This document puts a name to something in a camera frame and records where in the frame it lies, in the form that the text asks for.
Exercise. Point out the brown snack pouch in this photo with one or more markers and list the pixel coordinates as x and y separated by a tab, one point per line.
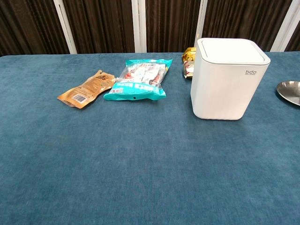
86	90

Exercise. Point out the white plastic trash bin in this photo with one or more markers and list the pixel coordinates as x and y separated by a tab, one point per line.
222	82

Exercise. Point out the gold foil snack pack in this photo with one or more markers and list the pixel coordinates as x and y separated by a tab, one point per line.
188	62

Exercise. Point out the blue velvet tablecloth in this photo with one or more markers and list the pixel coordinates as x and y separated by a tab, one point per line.
131	159

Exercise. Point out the silver metal plate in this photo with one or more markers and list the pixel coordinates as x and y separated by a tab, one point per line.
290	91

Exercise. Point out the dark brown curtain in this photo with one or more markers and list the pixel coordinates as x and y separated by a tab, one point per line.
103	23

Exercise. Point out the teal snack bag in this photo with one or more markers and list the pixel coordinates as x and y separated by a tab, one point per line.
140	79

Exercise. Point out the white frame post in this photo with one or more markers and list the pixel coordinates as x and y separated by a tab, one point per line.
65	25
284	30
199	21
138	25

